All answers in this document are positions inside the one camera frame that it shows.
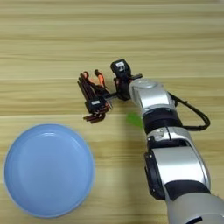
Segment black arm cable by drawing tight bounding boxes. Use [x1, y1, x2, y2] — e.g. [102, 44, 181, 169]
[167, 91, 212, 132]

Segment green rectangular block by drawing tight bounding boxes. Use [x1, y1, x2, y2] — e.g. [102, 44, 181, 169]
[125, 112, 144, 130]

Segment black hex key set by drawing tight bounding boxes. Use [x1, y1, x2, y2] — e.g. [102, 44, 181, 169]
[76, 73, 111, 125]

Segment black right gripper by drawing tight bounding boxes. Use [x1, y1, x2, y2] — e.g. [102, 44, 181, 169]
[102, 73, 144, 102]

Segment black box with white label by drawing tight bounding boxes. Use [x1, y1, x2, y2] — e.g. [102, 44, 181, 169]
[109, 59, 131, 79]

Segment blue round plate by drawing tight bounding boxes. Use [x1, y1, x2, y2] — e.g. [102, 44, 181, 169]
[3, 123, 95, 219]

